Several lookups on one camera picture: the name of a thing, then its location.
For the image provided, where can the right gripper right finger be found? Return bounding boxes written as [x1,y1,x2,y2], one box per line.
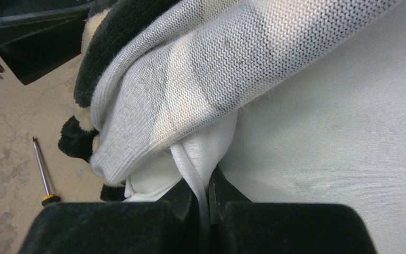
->
[209,169,376,253]

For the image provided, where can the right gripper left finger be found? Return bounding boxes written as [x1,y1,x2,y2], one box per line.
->
[20,180,198,253]

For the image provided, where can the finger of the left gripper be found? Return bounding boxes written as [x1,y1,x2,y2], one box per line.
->
[0,3,92,85]

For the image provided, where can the black floral pillowcase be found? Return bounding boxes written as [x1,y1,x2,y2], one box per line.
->
[57,0,405,202]

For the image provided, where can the white pillow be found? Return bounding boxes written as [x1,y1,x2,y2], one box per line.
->
[123,0,406,254]

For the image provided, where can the black yellow screwdriver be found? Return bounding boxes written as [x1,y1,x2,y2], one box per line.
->
[32,137,61,207]

